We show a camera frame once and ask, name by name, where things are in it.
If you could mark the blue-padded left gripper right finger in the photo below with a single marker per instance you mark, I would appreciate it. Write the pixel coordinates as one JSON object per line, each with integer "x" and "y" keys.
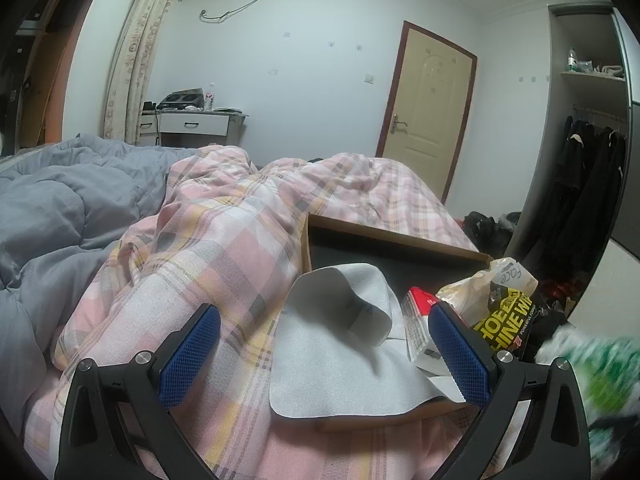
{"x": 553, "y": 442}

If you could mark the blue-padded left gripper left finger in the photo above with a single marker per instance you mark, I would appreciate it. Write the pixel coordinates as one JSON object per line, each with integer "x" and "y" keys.
{"x": 114, "y": 412}

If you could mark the black yellow wipes pack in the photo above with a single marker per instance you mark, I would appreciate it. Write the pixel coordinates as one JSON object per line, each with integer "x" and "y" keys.
{"x": 510, "y": 320}

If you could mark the green white plastic bag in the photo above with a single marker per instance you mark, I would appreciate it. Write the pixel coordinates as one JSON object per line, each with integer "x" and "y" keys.
{"x": 607, "y": 373}

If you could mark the red white tissue pack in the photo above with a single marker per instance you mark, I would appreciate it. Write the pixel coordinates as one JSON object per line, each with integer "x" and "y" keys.
{"x": 415, "y": 308}

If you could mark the clear snack bag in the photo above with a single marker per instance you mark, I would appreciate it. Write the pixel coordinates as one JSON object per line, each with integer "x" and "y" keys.
{"x": 469, "y": 297}

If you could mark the dark clothes pile on floor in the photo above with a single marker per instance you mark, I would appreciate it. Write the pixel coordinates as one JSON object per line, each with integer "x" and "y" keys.
{"x": 490, "y": 236}

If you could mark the white grey cloth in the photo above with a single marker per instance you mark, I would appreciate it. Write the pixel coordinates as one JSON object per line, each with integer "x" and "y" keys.
{"x": 340, "y": 350}

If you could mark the wardrobe with sliding door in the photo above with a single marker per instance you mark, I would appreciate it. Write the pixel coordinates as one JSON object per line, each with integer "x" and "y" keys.
{"x": 600, "y": 92}

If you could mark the grey duvet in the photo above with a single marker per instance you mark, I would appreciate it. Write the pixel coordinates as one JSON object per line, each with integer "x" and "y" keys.
{"x": 63, "y": 208}

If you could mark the black hanging clothes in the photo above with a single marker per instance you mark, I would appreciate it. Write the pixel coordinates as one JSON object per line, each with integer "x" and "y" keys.
{"x": 588, "y": 177}

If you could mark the pink plaid quilt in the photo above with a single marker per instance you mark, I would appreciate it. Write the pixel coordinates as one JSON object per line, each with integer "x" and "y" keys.
{"x": 229, "y": 234}

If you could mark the beige door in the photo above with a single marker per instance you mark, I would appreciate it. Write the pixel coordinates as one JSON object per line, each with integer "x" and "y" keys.
{"x": 428, "y": 106}

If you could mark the white bedside desk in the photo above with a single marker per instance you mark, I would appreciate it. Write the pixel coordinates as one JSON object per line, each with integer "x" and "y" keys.
{"x": 189, "y": 128}

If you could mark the bottle on wardrobe shelf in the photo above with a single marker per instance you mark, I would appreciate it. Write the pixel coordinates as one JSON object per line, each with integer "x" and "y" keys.
{"x": 572, "y": 61}

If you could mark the black tray on desk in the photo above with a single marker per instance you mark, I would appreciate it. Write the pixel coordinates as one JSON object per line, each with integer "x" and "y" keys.
{"x": 182, "y": 99}

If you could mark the plastic bottle on desk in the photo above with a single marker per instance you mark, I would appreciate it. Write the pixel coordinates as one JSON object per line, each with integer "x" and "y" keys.
{"x": 209, "y": 98}

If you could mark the floral beige curtain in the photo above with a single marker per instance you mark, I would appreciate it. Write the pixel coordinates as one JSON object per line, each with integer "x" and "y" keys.
{"x": 130, "y": 70}

